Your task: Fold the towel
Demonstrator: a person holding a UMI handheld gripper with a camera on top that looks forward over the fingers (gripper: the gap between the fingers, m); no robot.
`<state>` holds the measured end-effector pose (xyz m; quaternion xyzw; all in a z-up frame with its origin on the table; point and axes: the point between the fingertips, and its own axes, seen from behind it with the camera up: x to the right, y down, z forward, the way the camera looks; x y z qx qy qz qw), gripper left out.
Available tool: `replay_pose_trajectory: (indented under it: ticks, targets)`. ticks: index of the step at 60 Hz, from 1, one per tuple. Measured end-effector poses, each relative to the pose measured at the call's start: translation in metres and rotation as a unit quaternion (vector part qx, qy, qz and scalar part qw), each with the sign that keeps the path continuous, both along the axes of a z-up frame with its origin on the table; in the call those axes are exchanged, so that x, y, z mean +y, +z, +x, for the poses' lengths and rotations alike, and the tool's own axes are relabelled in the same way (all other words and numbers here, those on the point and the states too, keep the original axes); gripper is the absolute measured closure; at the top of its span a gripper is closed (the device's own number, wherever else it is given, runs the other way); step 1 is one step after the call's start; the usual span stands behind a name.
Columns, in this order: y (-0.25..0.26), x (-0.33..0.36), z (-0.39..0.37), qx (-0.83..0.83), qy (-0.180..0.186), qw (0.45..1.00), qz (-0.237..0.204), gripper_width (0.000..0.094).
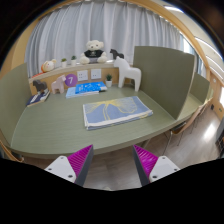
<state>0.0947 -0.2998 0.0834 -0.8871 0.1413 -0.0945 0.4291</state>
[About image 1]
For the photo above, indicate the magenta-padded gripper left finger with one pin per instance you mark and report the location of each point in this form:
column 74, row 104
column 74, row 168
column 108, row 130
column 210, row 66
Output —
column 61, row 166

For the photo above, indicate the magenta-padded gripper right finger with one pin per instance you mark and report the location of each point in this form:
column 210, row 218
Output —
column 161, row 166

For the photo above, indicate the wooden chair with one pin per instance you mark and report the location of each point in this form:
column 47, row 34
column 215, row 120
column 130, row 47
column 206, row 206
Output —
column 186, row 125

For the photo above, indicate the dark blue book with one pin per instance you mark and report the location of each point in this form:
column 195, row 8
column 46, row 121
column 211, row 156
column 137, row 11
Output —
column 35, row 99

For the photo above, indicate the light blue book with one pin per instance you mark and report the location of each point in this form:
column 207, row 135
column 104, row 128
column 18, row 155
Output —
column 70, row 93

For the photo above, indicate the green desk divider panel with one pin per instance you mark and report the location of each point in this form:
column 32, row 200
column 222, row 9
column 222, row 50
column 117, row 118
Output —
column 13, row 103
column 200, row 88
column 163, row 78

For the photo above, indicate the pink horse figure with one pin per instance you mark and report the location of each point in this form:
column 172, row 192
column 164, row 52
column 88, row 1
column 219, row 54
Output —
column 58, row 85

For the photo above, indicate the bright blue book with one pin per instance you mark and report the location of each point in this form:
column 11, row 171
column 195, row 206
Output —
column 89, row 87

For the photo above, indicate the dark grey horse figure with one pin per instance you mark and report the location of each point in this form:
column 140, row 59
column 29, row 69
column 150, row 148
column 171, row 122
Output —
column 40, row 85

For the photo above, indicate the round purple number sign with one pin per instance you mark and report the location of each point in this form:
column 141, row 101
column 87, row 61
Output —
column 71, row 80

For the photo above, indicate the wooden desk ledge shelf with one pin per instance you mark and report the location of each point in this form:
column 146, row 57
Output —
column 46, row 78

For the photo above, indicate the small potted plant, white pot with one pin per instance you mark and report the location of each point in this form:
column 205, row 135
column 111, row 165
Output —
column 109, row 82
column 73, row 61
column 64, row 64

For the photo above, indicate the large white horse figure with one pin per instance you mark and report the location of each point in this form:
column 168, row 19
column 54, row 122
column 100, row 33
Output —
column 128, row 73

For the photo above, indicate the small cream orange plush toy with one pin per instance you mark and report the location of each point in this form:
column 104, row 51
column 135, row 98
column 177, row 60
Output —
column 48, row 65

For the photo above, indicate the cream teddy bear, black shirt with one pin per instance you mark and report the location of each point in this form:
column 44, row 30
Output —
column 93, row 52

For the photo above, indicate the black horse figure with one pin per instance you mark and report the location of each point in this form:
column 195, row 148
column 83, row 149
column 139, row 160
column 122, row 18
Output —
column 116, row 54

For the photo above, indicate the white grey curtain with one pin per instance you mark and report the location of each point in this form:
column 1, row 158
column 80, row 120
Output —
column 100, row 23

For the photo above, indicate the ceiling light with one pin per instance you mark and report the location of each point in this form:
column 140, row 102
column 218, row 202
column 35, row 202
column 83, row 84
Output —
column 173, row 9

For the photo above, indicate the white wall socket plate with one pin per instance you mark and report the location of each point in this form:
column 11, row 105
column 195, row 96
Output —
column 82, row 75
column 96, row 74

